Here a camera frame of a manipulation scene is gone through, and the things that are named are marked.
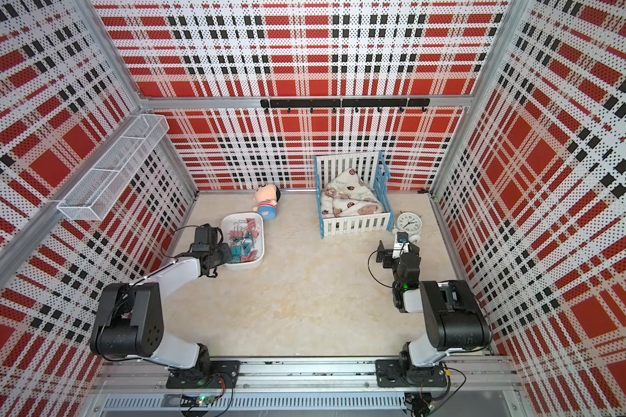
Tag white wire mesh shelf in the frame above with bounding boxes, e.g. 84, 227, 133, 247
57, 114, 169, 221

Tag white plastic storage box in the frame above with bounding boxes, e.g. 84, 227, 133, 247
221, 212, 265, 271

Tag black hook rail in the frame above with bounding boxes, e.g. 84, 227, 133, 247
260, 98, 431, 111

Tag white alarm clock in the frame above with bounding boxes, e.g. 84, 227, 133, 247
394, 212, 423, 243

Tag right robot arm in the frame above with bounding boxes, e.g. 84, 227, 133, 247
372, 242, 491, 370

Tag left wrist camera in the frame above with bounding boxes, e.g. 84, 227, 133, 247
193, 223, 221, 250

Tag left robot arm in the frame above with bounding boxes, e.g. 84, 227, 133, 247
90, 224, 232, 376

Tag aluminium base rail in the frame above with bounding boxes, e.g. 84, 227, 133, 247
81, 356, 534, 416

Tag patterned baby blanket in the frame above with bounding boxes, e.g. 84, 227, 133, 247
320, 169, 384, 219

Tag blue white toy crib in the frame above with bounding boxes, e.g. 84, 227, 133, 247
315, 151, 395, 238

